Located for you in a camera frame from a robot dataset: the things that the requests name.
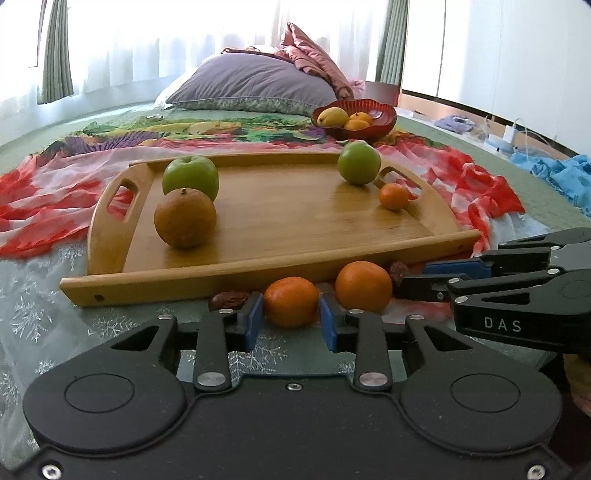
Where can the blue cloth on floor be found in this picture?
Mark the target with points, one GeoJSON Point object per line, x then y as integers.
{"type": "Point", "coordinates": [571, 177]}

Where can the large green apple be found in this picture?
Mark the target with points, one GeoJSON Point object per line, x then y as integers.
{"type": "Point", "coordinates": [193, 172]}

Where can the green curtain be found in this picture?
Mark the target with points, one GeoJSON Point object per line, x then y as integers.
{"type": "Point", "coordinates": [392, 50]}
{"type": "Point", "coordinates": [53, 52]}

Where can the front orange in bowl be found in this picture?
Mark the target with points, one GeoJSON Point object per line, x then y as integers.
{"type": "Point", "coordinates": [355, 126]}

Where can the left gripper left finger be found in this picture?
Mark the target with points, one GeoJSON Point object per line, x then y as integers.
{"type": "Point", "coordinates": [223, 331]}

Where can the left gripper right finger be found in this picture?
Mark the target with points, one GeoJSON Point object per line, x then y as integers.
{"type": "Point", "coordinates": [362, 333]}

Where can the lavender cloth on floor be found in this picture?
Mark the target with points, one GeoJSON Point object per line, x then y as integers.
{"type": "Point", "coordinates": [458, 124]}

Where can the white sheer curtain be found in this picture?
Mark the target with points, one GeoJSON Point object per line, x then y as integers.
{"type": "Point", "coordinates": [123, 51]}

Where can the red white scarf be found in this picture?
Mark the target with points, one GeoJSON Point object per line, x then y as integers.
{"type": "Point", "coordinates": [44, 202]}

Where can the white charger with cable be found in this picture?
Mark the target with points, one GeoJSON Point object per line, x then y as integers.
{"type": "Point", "coordinates": [514, 138]}

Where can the bamboo serving tray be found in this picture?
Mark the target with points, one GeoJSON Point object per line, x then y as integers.
{"type": "Point", "coordinates": [283, 213]}

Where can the brown date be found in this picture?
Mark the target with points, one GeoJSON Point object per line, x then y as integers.
{"type": "Point", "coordinates": [233, 300]}
{"type": "Point", "coordinates": [398, 272]}

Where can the back orange in bowl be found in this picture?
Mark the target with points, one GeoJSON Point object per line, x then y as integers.
{"type": "Point", "coordinates": [362, 116]}

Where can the orange in bowl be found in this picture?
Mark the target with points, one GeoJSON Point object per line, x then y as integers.
{"type": "Point", "coordinates": [362, 116]}
{"type": "Point", "coordinates": [355, 126]}

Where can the pink crumpled blanket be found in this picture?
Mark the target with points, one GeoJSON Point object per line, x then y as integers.
{"type": "Point", "coordinates": [307, 56]}

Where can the small green apple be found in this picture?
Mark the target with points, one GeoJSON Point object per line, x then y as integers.
{"type": "Point", "coordinates": [359, 163]}

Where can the yellow pear in bowl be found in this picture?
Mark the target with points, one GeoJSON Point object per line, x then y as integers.
{"type": "Point", "coordinates": [333, 117]}

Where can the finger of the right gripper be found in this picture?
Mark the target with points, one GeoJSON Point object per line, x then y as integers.
{"type": "Point", "coordinates": [565, 250]}
{"type": "Point", "coordinates": [450, 287]}

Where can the green curtain left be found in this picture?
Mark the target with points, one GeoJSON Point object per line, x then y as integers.
{"type": "Point", "coordinates": [53, 52]}

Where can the green curtain right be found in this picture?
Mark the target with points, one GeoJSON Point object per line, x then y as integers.
{"type": "Point", "coordinates": [392, 50]}

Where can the purple pillow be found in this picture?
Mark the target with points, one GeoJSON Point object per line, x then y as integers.
{"type": "Point", "coordinates": [250, 82]}

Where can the large brownish orange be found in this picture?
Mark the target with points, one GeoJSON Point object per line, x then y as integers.
{"type": "Point", "coordinates": [185, 218]}

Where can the colourful floral scarf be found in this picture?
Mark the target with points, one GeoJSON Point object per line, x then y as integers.
{"type": "Point", "coordinates": [276, 129]}

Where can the red glass fruit bowl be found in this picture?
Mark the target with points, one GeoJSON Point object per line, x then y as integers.
{"type": "Point", "coordinates": [384, 115]}

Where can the small tangerine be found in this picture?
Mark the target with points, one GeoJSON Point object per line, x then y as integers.
{"type": "Point", "coordinates": [393, 196]}

